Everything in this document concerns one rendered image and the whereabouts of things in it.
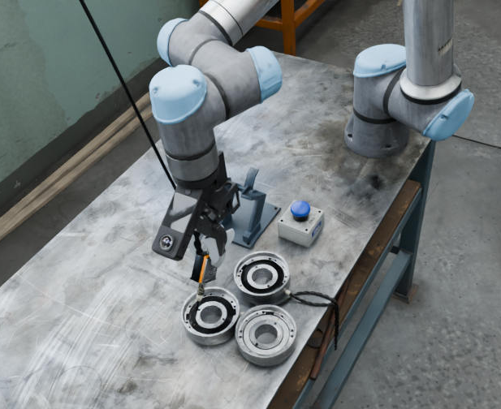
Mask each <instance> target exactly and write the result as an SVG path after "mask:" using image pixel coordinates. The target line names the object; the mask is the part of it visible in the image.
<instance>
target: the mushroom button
mask: <svg viewBox="0 0 501 409"><path fill-rule="evenodd" d="M310 210H311V208H310V205H309V203H307V202H306V201H303V200H298V201H296V202H294V203H293V204H292V206H291V213H292V214H293V215H294V216H296V217H304V216H307V215H308V214H309V213H310Z"/></svg>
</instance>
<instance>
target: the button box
mask: <svg viewBox="0 0 501 409"><path fill-rule="evenodd" d="M294 202H296V200H294V201H293V202H292V203H291V205H290V206H289V207H288V208H287V210H286V211H285V213H284V214H283V215H282V217H281V218H280V219H279V220H278V232H279V237H280V238H283V239H286V240H288V241H291V242H293V243H297V244H299V245H301V246H303V247H306V248H309V247H310V246H311V244H312V243H313V241H314V240H315V239H316V237H317V236H318V234H319V233H320V231H321V230H322V228H323V227H324V211H323V210H320V209H317V208H314V207H312V206H310V208H311V210H310V213H309V214H308V215H307V216H304V217H296V216H294V215H293V214H292V213H291V206H292V204H293V203H294Z"/></svg>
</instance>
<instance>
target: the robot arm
mask: <svg viewBox="0 0 501 409"><path fill-rule="evenodd" d="M277 1H278V0H209V1H208V2H207V3H206V4H205V5H204V6H203V7H202V8H201V9H200V10H199V11H198V12H197V13H196V14H195V15H194V16H193V17H192V18H191V19H190V20H188V19H173V20H171V21H169V22H168V23H166V24H165V25H164V26H163V27H162V29H161V31H160V33H159V35H158V52H159V53H160V55H161V58H162V59H164V60H165V61H166V62H167V63H168V64H169V65H170V66H171V67H168V68H166V69H163V70H162V71H160V72H158V73H157V74H156V75H155V76H154V77H153V78H152V80H151V82H150V85H149V92H150V100H151V104H152V111H153V116H154V118H155V119H156V122H157V125H158V130H159V133H160V136H161V140H162V146H163V148H164V152H165V155H166V160H167V164H168V167H169V171H170V172H171V175H172V178H173V180H174V182H175V184H177V187H176V189H175V193H174V195H173V196H172V199H171V202H170V204H169V206H168V208H167V211H166V214H165V216H164V218H163V220H162V223H161V225H160V227H159V230H158V232H157V235H156V237H155V239H154V241H153V245H152V250H153V251H154V252H155V253H157V254H158V255H161V256H164V257H166V258H168V259H171V260H175V261H180V260H182V259H183V258H184V254H185V252H186V250H187V248H189V250H190V251H191V252H192V254H193V255H194V256H195V257H196V254H198V253H201V252H203V251H202V249H201V240H202V238H203V236H206V237H205V238H204V243H205V246H206V247H207V248H208V249H209V257H210V259H211V263H210V264H211V265H213V266H215V267H217V268H218V267H219V266H220V265H221V264H222V263H223V262H224V258H225V254H226V251H227V249H228V248H229V246H230V244H231V242H232V240H233V239H234V236H235V232H234V230H233V229H230V230H227V231H225V229H224V227H223V225H220V221H221V220H223V219H224V218H225V217H226V216H227V215H228V214H229V212H230V206H231V214H234V213H235V211H236V210H237V209H238V208H239V207H240V198H239V192H238V187H237V183H235V182H232V181H230V180H228V178H227V169H226V164H225V159H224V154H223V151H220V150H217V145H216V140H215V137H214V127H216V126H218V125H220V124H221V123H224V122H226V121H227V120H229V119H231V118H233V117H235V116H236V115H238V114H241V113H243V112H245V111H246V110H248V109H250V108H252V107H254V106H255V105H257V104H259V105H260V104H261V103H263V101H264V100H266V99H267V98H269V97H271V96H273V95H275V94H276V93H277V92H278V91H279V90H280V89H281V86H282V83H283V77H282V70H281V67H280V65H279V62H278V60H277V58H276V57H275V56H274V55H273V54H272V53H271V51H269V50H268V49H267V48H265V47H263V46H256V47H254V48H251V49H246V50H245V51H244V52H243V53H241V52H239V51H238V50H235V49H234V48H232V46H233V45H234V44H235V43H236V42H237V41H238V40H239V39H240V38H241V37H242V36H243V35H244V34H245V33H246V32H247V31H248V30H249V29H250V28H251V27H252V26H253V25H254V24H255V23H256V22H257V21H258V20H259V19H260V18H261V17H262V16H263V15H264V14H265V13H266V12H267V11H268V10H269V9H270V8H271V7H272V6H273V5H274V4H275V3H276V2H277ZM402 1H403V13H404V38H405V47H403V46H401V45H376V46H373V47H370V48H368V49H366V50H364V51H362V52H361V53H360V54H359V55H358V56H357V58H356V63H355V70H354V72H353V75H354V94H353V111H352V114H351V116H350V118H349V120H348V123H347V125H346V127H345V134H344V139H345V143H346V145H347V146H348V147H349V148H350V149H351V150H352V151H353V152H354V153H357V154H359V155H361V156H363V157H370V158H385V157H392V156H395V155H396V154H398V153H401V152H402V151H403V150H404V149H405V148H406V147H407V145H408V141H409V128H408V127H410V128H412V129H413V130H415V131H417V132H419V133H421V134H422V135H423V136H424V137H428V138H430V139H432V140H434V141H442V140H445V139H447V138H449V137H450V136H452V135H453V134H454V133H455V132H456V131H457V130H458V129H459V128H460V127H461V125H462V124H463V123H464V121H465V119H466V118H467V117H468V116H469V113H470V111H471V109H472V107H473V103H474V96H473V94H472V93H471V92H470V91H469V90H468V89H463V88H462V87H461V79H462V76H461V72H460V69H459V67H458V66H457V65H456V64H455V63H454V20H455V0H402ZM229 184H230V185H231V187H230V188H229V189H228V190H227V189H226V188H225V186H226V185H227V186H228V185H229ZM234 194H236V199H237V202H236V203H235V205H234V206H233V204H232V203H233V199H232V198H231V197H232V196H233V195H234Z"/></svg>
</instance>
